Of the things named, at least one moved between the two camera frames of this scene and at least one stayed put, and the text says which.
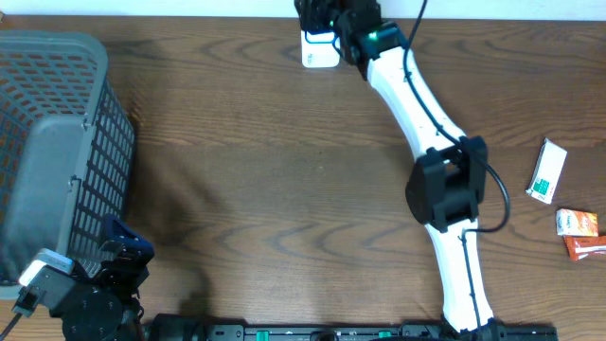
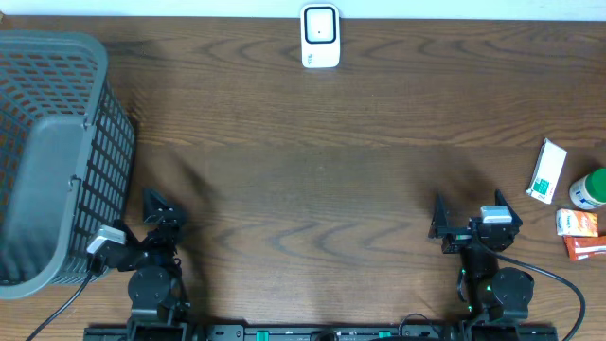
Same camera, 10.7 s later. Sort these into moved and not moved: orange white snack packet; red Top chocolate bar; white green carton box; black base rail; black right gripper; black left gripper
Moved: black left gripper; black right gripper
Not moved: orange white snack packet; black base rail; white green carton box; red Top chocolate bar
